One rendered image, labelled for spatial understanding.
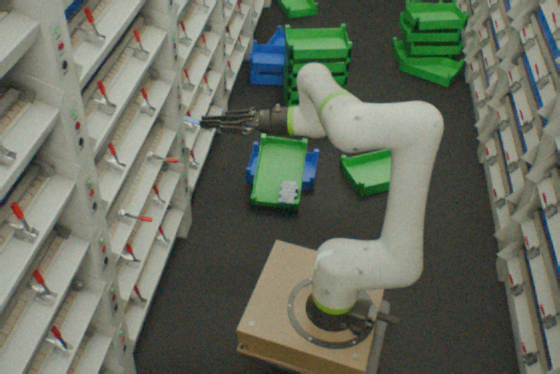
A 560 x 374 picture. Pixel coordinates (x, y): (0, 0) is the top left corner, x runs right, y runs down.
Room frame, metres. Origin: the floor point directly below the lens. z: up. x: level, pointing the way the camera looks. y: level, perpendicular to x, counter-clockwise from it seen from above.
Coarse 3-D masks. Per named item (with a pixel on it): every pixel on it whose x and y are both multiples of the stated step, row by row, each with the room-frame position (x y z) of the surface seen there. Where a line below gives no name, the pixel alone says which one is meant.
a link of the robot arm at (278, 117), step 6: (276, 108) 1.58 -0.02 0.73; (282, 108) 1.58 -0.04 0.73; (288, 108) 1.58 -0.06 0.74; (270, 114) 1.58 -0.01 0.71; (276, 114) 1.56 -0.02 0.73; (282, 114) 1.56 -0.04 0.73; (270, 120) 1.56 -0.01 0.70; (276, 120) 1.54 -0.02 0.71; (282, 120) 1.54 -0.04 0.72; (270, 126) 1.55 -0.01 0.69; (276, 126) 1.54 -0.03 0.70; (282, 126) 1.53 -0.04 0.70; (276, 132) 1.54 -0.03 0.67; (282, 132) 1.53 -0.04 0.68; (288, 132) 1.53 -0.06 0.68
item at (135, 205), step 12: (156, 120) 1.69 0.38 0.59; (168, 120) 1.70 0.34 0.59; (168, 132) 1.68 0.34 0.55; (144, 144) 1.59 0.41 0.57; (156, 144) 1.61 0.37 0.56; (168, 144) 1.63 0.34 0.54; (132, 168) 1.47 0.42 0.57; (156, 168) 1.50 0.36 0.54; (144, 180) 1.43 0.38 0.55; (120, 192) 1.36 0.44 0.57; (132, 192) 1.37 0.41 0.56; (144, 192) 1.39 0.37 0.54; (132, 204) 1.33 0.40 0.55; (120, 228) 1.23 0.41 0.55; (132, 228) 1.27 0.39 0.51; (120, 240) 1.19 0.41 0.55; (120, 252) 1.15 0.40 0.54
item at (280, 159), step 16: (272, 144) 2.15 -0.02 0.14; (288, 144) 2.15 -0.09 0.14; (304, 144) 2.10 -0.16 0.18; (272, 160) 2.08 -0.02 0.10; (288, 160) 2.08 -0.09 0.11; (304, 160) 2.03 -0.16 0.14; (256, 176) 1.99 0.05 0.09; (272, 176) 2.01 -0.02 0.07; (288, 176) 2.01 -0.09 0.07; (256, 192) 1.95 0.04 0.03; (272, 192) 1.95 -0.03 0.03; (288, 208) 1.88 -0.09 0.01
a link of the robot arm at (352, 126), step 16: (336, 96) 1.28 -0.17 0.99; (352, 96) 1.29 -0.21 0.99; (320, 112) 1.27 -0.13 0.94; (336, 112) 1.19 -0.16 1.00; (352, 112) 1.17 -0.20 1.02; (368, 112) 1.18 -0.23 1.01; (336, 128) 1.16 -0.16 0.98; (352, 128) 1.14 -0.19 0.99; (368, 128) 1.15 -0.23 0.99; (384, 128) 1.16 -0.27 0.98; (336, 144) 1.15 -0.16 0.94; (352, 144) 1.13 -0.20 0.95; (368, 144) 1.14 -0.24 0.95
